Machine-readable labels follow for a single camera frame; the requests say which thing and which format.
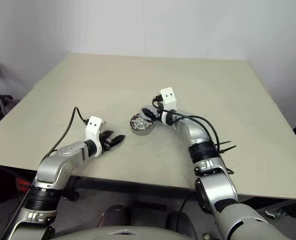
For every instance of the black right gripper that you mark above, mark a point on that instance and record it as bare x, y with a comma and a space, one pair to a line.
157, 101

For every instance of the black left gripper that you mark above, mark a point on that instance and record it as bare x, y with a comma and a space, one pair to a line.
105, 145

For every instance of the silver spoked rotor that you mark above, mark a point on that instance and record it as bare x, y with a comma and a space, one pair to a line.
140, 123

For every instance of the round motor housing copper windings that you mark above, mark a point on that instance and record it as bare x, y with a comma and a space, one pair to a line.
140, 132

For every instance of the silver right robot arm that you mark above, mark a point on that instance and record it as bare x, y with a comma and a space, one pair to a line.
217, 185

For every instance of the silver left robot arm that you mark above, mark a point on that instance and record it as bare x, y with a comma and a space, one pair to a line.
53, 170

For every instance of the dark rounded shape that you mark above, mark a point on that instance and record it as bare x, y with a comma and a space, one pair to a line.
180, 222
112, 216

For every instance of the black zip tie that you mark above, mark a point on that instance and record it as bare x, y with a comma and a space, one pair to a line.
225, 143
228, 148

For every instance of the grey robot torso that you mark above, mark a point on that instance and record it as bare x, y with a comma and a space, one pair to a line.
137, 235

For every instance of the red object under table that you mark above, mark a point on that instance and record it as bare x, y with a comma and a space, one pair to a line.
21, 183

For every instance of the grey sneaker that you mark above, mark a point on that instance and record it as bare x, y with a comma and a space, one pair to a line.
273, 213

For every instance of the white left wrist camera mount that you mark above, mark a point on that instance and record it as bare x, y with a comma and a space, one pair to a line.
94, 125

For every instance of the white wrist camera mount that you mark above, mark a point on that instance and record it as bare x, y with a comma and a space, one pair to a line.
169, 96
94, 125

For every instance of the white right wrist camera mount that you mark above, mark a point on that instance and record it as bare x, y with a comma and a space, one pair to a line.
169, 96

